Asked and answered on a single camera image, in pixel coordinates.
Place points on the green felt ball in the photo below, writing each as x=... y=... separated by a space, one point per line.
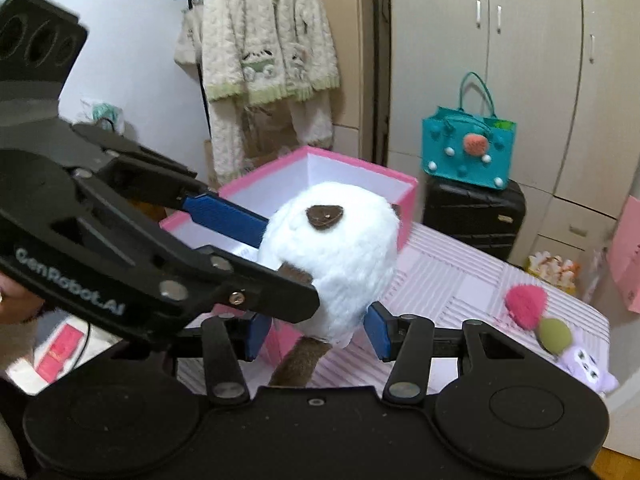
x=555 y=337

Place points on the red flat box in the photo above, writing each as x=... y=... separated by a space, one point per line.
x=60 y=352

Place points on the black clothes rack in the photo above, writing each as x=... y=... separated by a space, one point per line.
x=204 y=110

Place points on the person's left hand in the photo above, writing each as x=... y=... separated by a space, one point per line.
x=12 y=305

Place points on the pink cardboard box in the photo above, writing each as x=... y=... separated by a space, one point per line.
x=350 y=170

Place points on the cream knitted cardigan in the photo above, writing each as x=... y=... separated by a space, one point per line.
x=265 y=25

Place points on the white panda plush toy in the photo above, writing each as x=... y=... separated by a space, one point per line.
x=345 y=260

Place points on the white green plastic bag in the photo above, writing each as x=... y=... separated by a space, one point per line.
x=102 y=115

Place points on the pink shopping bag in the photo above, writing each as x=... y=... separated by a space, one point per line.
x=627 y=255

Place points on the orange patterned gift bag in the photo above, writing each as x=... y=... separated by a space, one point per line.
x=550 y=270

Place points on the beige wardrobe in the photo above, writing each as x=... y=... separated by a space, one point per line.
x=540 y=85

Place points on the purple plush toy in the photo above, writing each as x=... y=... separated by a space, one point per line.
x=587 y=370

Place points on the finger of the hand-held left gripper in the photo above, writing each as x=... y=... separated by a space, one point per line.
x=270 y=295
x=225 y=217

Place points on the black suitcase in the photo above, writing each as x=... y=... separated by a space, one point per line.
x=475 y=220

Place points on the pink fluffy pom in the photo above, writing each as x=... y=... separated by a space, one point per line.
x=525 y=305

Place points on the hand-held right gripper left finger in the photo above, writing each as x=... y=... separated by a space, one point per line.
x=257 y=335

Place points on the beige wooden panel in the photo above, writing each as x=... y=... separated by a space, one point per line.
x=345 y=35

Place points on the striped tablecloth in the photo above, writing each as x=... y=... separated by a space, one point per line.
x=450 y=285

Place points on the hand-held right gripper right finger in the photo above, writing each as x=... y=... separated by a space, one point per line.
x=377 y=332

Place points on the cream canvas tote bag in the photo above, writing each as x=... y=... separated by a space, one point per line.
x=189 y=45

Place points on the teal felt handbag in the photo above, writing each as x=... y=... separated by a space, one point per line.
x=467 y=152

